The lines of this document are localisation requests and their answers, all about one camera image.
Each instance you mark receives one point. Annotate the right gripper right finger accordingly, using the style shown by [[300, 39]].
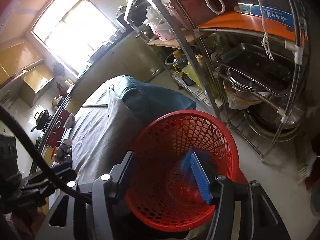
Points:
[[198, 168]]

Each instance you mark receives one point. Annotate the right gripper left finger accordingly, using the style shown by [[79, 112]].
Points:
[[112, 187]]

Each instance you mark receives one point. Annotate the metal kitchen shelf rack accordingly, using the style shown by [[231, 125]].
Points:
[[206, 28]]

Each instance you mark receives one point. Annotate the red plastic mesh basket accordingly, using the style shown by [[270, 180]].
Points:
[[163, 193]]

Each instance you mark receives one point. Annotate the grey tablecloth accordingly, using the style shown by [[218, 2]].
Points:
[[101, 136]]

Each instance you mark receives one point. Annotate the dark red oven front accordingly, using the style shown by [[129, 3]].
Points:
[[57, 131]]

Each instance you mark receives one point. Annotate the black wok on stove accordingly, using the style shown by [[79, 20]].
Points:
[[41, 120]]

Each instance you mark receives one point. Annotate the white ceramic bowl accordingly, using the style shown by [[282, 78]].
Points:
[[70, 121]]

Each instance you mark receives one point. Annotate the long thin white stick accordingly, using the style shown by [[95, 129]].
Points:
[[95, 105]]

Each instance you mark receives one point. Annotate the blue cloth under tablecloth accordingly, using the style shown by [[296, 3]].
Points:
[[149, 102]]

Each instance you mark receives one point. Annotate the stacked metal pans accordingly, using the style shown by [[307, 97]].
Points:
[[244, 86]]

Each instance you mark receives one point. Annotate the yellow plastic bag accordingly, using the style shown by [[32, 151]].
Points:
[[190, 72]]

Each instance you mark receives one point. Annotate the yellow oil bottle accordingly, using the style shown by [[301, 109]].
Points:
[[179, 62]]

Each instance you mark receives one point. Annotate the black baking tray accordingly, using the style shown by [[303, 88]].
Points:
[[276, 75]]

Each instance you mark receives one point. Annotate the window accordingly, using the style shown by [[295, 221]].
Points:
[[72, 31]]

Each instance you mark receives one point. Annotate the white plastic bag on shelf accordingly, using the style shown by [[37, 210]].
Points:
[[157, 25]]

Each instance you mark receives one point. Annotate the blue white cardboard box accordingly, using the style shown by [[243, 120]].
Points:
[[276, 10]]

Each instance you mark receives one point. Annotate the yellow wall cabinets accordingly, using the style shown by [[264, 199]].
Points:
[[23, 73]]

